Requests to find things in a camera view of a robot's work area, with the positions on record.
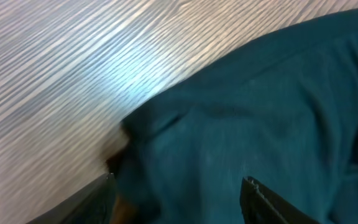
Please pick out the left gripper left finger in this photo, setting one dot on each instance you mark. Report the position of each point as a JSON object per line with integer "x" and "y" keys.
{"x": 93, "y": 204}

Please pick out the black t-shirt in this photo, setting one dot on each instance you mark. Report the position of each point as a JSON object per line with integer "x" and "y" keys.
{"x": 282, "y": 109}

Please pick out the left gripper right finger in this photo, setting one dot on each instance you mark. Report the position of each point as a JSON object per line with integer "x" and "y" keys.
{"x": 260, "y": 205}

